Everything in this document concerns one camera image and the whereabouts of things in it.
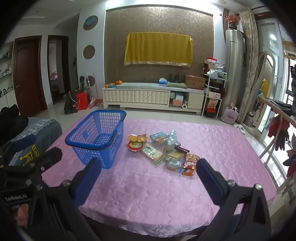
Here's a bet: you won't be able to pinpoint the orange snack pouch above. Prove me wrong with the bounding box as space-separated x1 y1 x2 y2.
128 134 148 143

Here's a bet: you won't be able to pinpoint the yellow cloth tv cover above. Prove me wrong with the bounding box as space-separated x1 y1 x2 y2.
124 32 193 67

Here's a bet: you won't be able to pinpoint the green scallion cracker pack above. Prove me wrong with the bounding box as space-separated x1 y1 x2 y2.
141 143 165 165

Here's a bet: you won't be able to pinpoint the blue net round pastry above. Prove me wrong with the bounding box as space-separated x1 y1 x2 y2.
150 132 168 145

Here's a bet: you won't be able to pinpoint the pink gift bag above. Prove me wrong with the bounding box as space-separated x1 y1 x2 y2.
221 103 239 125

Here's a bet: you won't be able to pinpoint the red pickled vegetable pouch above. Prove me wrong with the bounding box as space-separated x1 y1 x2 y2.
126 141 145 152

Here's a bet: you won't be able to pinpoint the pink quilted tablecloth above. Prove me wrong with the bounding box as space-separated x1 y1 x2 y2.
40 116 278 238

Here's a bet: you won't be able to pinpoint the white metal shelf rack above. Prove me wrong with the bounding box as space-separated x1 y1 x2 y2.
201 64 228 118

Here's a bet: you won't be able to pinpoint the white tv cabinet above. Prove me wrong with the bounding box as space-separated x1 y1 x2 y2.
102 83 205 114

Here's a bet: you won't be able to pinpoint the grey embroidered chair cover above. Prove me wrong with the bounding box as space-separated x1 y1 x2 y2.
9 118 63 166

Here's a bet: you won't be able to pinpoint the white slippers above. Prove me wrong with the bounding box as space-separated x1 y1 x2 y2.
233 123 246 135

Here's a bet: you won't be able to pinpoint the orange cookie bar wrapper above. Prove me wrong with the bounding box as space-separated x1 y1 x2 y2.
182 161 196 176

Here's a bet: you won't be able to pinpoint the left hand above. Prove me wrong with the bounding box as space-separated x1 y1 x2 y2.
14 204 29 227

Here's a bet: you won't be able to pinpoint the oranges on cabinet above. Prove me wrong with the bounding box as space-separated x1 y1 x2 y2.
105 80 123 88

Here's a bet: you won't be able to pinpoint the dark wooden door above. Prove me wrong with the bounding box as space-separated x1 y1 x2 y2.
13 36 47 117

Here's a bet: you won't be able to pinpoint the blue egg pastry bag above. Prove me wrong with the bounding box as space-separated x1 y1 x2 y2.
164 130 177 153

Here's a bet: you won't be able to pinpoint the blue plastic basket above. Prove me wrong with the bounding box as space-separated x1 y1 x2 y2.
65 110 126 169

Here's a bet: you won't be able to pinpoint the green folded towel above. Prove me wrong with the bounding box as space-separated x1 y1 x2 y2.
167 81 187 89

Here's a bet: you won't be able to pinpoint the large red noodle pack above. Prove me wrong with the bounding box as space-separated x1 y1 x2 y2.
183 153 200 169

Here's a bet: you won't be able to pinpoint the purple snack packet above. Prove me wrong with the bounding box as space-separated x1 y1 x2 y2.
175 146 190 154

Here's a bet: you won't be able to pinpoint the silver standing air conditioner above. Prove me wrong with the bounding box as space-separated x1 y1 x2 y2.
219 29 245 115

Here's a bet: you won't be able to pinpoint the blue tissue pack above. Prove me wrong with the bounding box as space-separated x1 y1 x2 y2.
159 78 168 85

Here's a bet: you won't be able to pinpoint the black bag on floor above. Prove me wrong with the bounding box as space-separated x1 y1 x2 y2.
64 90 78 114

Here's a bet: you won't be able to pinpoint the cardboard box on cabinet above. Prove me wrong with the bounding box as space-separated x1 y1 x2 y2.
185 75 206 90

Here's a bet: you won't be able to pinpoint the red shopping bag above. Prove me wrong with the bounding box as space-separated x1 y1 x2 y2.
76 90 88 110

